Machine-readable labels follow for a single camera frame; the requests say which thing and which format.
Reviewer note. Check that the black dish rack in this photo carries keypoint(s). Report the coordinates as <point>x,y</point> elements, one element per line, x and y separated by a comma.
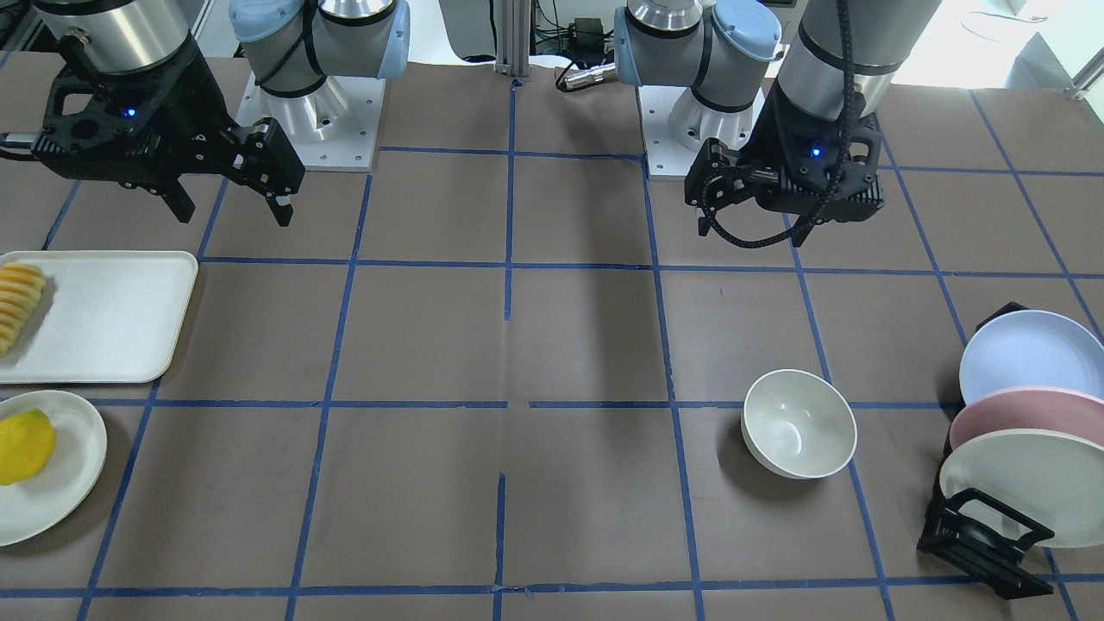
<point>978,550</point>

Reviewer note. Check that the white bowl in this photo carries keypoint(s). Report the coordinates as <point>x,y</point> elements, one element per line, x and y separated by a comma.
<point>798,426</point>

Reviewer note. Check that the white rectangular tray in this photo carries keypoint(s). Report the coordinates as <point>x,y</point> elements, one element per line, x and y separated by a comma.
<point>106,317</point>

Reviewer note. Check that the yellow lemon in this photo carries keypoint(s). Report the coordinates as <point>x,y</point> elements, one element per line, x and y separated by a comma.
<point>28,441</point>

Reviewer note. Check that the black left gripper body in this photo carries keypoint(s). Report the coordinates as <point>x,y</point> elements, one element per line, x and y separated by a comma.
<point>774,129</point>

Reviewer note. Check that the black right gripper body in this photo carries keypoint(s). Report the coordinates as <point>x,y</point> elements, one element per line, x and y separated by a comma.
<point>191,105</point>

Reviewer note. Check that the white round plate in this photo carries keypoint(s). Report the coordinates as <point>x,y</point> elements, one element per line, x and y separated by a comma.
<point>31,506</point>

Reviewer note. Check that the cream plate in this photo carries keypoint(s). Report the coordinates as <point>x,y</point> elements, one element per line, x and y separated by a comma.
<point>1056,479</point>

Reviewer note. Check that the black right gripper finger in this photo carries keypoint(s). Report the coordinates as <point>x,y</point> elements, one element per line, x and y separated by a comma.
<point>282,209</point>
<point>178,201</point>

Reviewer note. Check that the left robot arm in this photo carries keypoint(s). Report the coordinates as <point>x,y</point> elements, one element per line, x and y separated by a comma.
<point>724,59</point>

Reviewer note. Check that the blue plate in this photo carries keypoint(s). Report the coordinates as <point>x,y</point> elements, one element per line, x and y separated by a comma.
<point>1031,348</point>

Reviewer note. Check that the pink plate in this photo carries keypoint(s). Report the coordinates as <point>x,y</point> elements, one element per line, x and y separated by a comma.
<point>1048,408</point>

